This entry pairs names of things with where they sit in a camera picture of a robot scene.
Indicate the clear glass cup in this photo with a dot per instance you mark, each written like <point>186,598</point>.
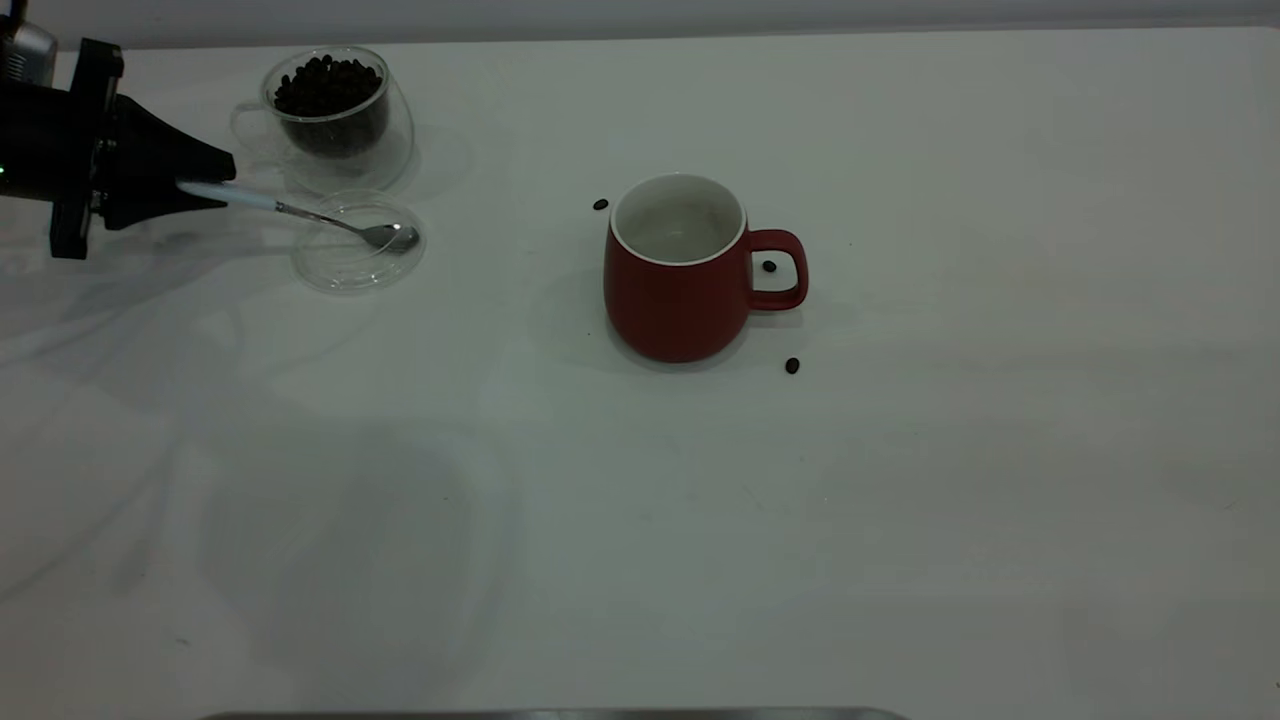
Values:
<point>330,172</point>

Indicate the clear glass lid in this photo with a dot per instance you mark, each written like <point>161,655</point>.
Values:
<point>350,270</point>

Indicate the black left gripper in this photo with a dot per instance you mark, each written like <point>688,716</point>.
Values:
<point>50,140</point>

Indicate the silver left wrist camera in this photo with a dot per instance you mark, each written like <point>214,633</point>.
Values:
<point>25,55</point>

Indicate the dark coffee beans heap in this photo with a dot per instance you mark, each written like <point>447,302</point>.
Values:
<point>330,95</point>

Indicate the red ceramic mug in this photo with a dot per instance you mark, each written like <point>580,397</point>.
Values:
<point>680,310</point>

